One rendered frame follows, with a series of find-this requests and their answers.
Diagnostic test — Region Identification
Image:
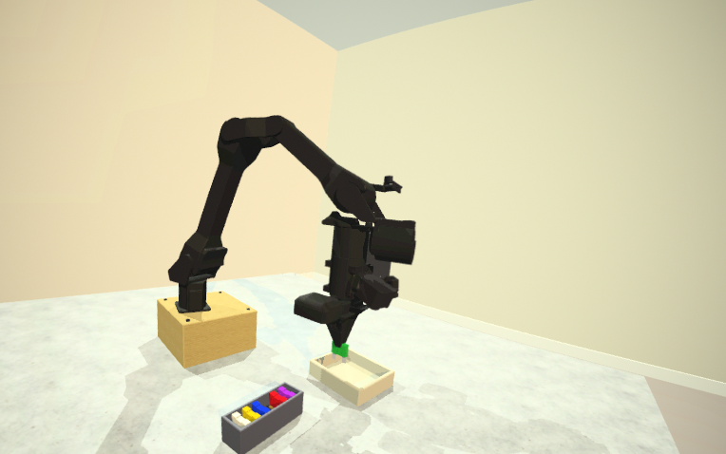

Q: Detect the blue fuse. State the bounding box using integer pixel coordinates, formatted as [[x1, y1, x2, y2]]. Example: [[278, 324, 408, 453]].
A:
[[252, 401, 270, 416]]

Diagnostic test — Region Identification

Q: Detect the red fuse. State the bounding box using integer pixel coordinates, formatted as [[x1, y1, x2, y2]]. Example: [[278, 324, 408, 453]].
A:
[[270, 391, 288, 408]]

